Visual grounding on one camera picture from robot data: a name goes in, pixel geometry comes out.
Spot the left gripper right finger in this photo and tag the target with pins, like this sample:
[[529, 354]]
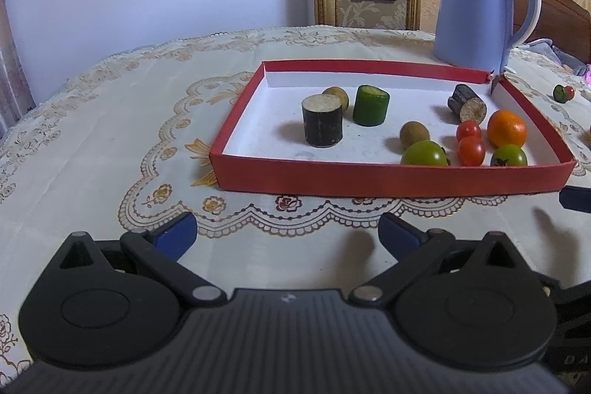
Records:
[[418, 254]]

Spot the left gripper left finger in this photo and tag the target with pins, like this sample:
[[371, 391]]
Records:
[[155, 254]]

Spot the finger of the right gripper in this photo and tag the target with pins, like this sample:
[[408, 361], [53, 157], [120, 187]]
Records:
[[575, 198]]

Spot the red cherry tomato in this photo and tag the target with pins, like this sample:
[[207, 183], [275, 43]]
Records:
[[467, 129], [471, 151]]

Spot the green tomato right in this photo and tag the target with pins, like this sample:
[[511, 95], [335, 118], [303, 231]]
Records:
[[509, 155]]

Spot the green tomato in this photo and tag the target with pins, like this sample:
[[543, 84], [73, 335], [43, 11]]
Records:
[[425, 153], [509, 155]]

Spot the orange tangerine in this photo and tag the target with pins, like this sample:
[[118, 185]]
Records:
[[504, 128]]

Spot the green tomato left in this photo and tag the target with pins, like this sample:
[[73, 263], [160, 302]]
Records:
[[425, 153]]

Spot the small red tomato on table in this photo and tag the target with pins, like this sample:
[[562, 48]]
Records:
[[569, 92]]

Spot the small green fruit on table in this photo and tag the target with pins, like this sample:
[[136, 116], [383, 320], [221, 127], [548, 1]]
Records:
[[560, 94]]

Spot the green cucumber piece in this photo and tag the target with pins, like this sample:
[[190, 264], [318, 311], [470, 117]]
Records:
[[371, 106]]

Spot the dark sugarcane piece upright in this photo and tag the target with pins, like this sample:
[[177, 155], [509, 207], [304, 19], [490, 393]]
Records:
[[322, 115]]

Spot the red cardboard box lid tray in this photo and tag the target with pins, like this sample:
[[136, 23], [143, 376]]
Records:
[[260, 147]]

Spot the wooden bed headboard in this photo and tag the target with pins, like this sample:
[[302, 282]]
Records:
[[567, 24]]

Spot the blue electric kettle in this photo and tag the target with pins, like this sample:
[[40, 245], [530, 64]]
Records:
[[479, 34]]

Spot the pink floral curtain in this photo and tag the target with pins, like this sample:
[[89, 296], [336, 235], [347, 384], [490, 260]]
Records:
[[15, 96]]

